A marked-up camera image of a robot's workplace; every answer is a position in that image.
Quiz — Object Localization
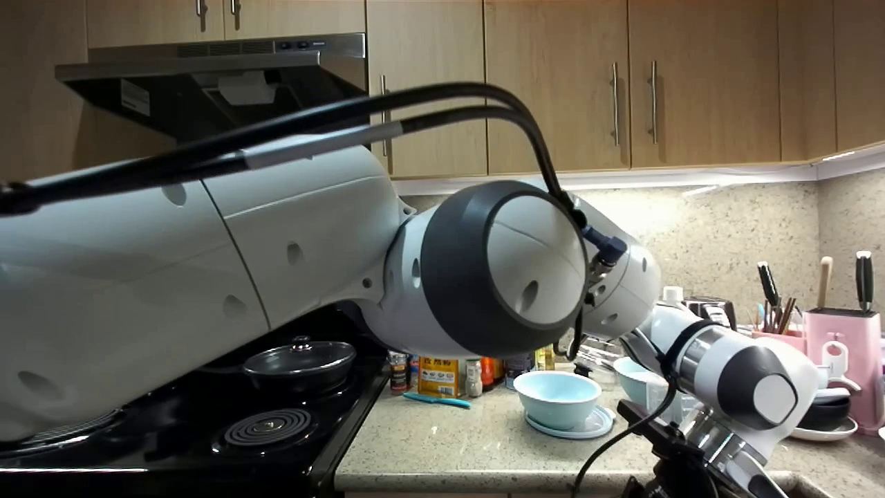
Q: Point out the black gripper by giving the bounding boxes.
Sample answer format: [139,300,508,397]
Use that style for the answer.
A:
[644,433,742,498]

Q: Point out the orange sauce bottle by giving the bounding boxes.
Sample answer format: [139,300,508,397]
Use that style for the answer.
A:
[479,358,506,390]

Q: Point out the white bottle green cap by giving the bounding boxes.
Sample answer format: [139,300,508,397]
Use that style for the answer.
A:
[461,358,485,401]

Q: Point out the yellow label sauce bottle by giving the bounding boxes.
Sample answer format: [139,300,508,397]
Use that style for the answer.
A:
[414,355,464,399]

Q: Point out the light blue plate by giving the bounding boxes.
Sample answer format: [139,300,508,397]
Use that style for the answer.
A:
[523,405,619,444]

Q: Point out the dark bowl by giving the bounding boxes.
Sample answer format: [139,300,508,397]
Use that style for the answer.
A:
[799,390,854,433]

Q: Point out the black electric kettle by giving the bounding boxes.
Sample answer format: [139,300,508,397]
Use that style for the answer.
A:
[687,293,742,329]

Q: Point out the pink knife block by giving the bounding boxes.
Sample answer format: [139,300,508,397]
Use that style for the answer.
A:
[806,308,885,438]

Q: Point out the teal plastic kitchen tool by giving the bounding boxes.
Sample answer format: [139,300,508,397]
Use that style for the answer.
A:
[402,390,474,409]

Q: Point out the under cabinet light strip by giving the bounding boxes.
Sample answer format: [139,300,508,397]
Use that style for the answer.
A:
[396,142,885,199]

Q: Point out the small dark spice jar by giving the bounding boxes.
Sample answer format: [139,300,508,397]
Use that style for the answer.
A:
[384,350,411,397]

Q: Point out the black pan glass lid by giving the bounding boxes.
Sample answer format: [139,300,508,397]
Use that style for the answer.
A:
[240,334,360,397]

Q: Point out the black electric stove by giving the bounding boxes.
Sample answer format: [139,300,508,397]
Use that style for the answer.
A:
[0,308,396,498]

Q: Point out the wooden upper cabinets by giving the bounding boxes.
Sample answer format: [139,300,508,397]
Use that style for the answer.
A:
[0,0,885,203]

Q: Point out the black range hood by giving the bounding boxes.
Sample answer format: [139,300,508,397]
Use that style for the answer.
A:
[53,34,371,142]

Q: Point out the black handle knife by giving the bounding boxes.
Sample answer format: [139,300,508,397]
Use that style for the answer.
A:
[854,249,877,318]
[756,260,785,334]

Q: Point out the wooden handle knife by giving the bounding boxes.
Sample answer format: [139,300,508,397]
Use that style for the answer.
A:
[817,254,835,314]

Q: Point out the metal upper cabinet handle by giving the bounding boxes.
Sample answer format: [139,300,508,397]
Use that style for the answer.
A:
[648,58,665,145]
[608,58,624,146]

